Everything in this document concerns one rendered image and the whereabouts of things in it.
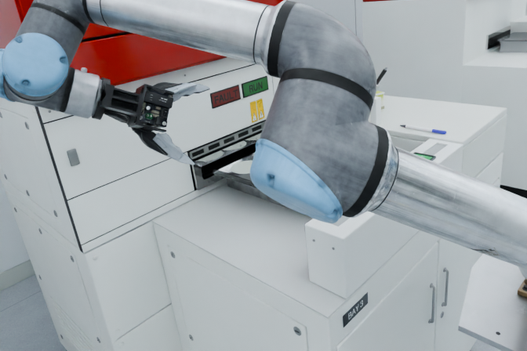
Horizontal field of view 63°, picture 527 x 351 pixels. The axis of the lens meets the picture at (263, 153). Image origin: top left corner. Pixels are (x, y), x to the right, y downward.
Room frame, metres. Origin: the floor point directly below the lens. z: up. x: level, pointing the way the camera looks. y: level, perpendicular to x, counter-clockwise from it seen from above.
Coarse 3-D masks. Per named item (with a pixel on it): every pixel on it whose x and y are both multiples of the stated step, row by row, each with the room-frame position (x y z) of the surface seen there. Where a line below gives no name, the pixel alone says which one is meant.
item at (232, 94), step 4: (232, 88) 1.34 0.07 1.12; (236, 88) 1.35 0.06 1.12; (220, 92) 1.31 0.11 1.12; (224, 92) 1.32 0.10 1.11; (228, 92) 1.33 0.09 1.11; (232, 92) 1.34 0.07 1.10; (236, 92) 1.35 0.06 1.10; (212, 96) 1.28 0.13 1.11; (216, 96) 1.30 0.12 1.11; (220, 96) 1.31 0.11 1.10; (224, 96) 1.32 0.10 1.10; (228, 96) 1.33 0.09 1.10; (232, 96) 1.34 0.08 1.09; (236, 96) 1.35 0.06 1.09; (216, 100) 1.29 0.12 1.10; (220, 100) 1.31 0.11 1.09; (224, 100) 1.32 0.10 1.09; (228, 100) 1.33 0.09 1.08; (232, 100) 1.34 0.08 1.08; (216, 104) 1.29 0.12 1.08; (220, 104) 1.30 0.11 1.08
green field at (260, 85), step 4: (256, 80) 1.42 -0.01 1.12; (260, 80) 1.43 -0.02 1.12; (264, 80) 1.44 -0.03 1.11; (244, 84) 1.38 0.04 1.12; (248, 84) 1.39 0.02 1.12; (252, 84) 1.40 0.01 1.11; (256, 84) 1.41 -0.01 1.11; (260, 84) 1.43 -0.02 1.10; (264, 84) 1.44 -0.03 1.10; (244, 88) 1.37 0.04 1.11; (248, 88) 1.39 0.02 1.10; (252, 88) 1.40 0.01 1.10; (256, 88) 1.41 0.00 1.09; (260, 88) 1.42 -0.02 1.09; (264, 88) 1.44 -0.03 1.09; (244, 92) 1.37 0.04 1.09; (248, 92) 1.38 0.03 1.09; (252, 92) 1.40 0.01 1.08
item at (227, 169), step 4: (248, 156) 1.30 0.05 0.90; (252, 156) 1.30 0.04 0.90; (240, 160) 1.28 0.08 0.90; (244, 160) 1.27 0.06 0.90; (248, 160) 1.27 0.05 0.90; (252, 160) 1.26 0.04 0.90; (232, 164) 1.25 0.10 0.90; (220, 168) 1.22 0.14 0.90; (224, 168) 1.22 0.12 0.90; (228, 168) 1.22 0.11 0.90; (228, 172) 1.19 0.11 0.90; (232, 172) 1.18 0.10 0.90; (240, 176) 1.15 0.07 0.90; (244, 176) 1.14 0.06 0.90; (248, 176) 1.14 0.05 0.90
